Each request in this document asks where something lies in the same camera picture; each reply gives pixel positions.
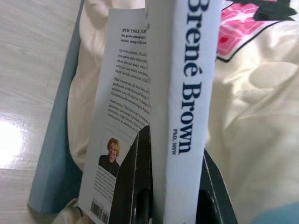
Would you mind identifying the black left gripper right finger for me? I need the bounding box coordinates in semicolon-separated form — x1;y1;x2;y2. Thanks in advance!
197;149;237;224

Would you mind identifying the white paperback book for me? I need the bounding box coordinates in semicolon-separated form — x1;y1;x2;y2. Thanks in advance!
77;0;224;224

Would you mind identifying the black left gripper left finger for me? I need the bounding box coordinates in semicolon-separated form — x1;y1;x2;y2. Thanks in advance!
116;125;155;224

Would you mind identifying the cream cartoon print quilt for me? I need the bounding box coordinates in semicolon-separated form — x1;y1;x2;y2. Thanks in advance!
56;0;299;224

